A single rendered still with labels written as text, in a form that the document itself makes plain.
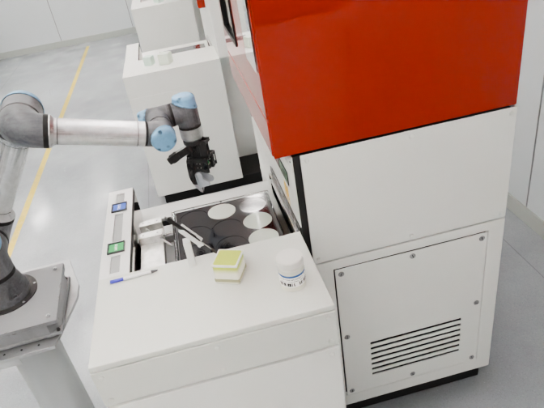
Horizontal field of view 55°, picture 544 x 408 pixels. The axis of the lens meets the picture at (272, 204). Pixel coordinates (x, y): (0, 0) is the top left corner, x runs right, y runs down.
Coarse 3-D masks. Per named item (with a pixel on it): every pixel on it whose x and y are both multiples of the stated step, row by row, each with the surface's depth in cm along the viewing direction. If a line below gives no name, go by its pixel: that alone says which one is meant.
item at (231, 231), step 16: (208, 208) 192; (240, 208) 189; (256, 208) 187; (272, 208) 185; (192, 224) 184; (208, 224) 182; (224, 224) 181; (240, 224) 180; (272, 224) 177; (208, 240) 174; (224, 240) 173; (240, 240) 172
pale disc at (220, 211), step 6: (222, 204) 193; (228, 204) 192; (210, 210) 190; (216, 210) 189; (222, 210) 189; (228, 210) 188; (234, 210) 188; (210, 216) 187; (216, 216) 186; (222, 216) 186; (228, 216) 185
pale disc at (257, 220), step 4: (260, 212) 184; (264, 212) 184; (248, 216) 183; (252, 216) 183; (256, 216) 182; (260, 216) 182; (264, 216) 182; (268, 216) 181; (244, 220) 181; (248, 220) 181; (252, 220) 181; (256, 220) 180; (260, 220) 180; (264, 220) 180; (268, 220) 179; (244, 224) 179; (248, 224) 179; (252, 224) 179; (256, 224) 178; (260, 224) 178; (264, 224) 178
